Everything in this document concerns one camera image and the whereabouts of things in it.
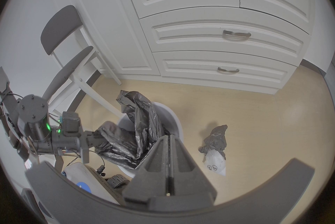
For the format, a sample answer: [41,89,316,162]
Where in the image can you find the clear printed wrapper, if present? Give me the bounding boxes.
[204,150,227,177]

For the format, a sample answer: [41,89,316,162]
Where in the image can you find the white trash bin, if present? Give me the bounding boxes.
[115,102,183,179]

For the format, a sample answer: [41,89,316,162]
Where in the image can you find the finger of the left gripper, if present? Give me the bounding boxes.
[88,131,105,144]

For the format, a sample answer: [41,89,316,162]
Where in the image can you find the white chair grey cushions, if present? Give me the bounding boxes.
[40,5,123,120]

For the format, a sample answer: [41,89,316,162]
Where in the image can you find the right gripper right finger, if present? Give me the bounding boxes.
[170,135,217,205]

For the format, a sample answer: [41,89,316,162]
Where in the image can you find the black plastic bag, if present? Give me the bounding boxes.
[94,90,170,169]

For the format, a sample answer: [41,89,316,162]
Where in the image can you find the black plastic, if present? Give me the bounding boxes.
[198,125,228,161]

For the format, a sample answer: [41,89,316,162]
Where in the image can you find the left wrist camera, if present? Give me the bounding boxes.
[60,111,81,135]

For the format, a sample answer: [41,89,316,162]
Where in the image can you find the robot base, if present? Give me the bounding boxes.
[61,161,131,205]

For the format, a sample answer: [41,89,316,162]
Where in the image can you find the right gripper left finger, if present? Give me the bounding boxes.
[122,135,170,211]

